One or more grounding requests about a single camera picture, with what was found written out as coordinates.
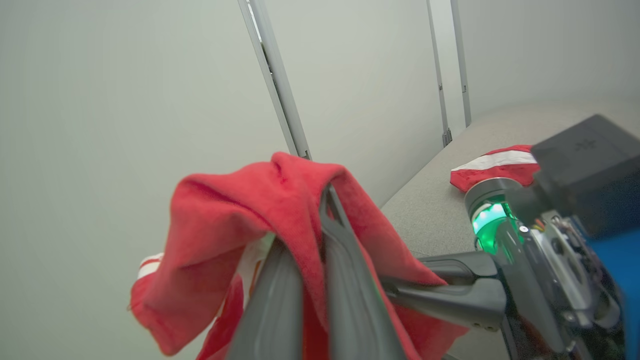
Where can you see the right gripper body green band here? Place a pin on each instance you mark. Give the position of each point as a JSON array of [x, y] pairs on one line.
[[530, 280]]

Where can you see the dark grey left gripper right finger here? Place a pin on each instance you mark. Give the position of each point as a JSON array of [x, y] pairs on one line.
[[350, 300]]

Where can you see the red garment wide white stripe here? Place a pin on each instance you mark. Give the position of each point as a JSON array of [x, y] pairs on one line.
[[500, 176]]

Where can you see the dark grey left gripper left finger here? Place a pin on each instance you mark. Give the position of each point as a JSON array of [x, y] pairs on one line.
[[275, 310]]

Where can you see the grey fabric sofa seat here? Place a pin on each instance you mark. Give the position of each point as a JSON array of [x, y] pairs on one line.
[[430, 220]]

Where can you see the white partition panel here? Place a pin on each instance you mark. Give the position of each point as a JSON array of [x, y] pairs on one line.
[[360, 75], [100, 100], [550, 50]]

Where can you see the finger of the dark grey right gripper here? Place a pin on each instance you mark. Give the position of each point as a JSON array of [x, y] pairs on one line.
[[465, 267], [460, 305]]

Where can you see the red garment white orange trim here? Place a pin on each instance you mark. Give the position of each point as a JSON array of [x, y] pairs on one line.
[[225, 210]]

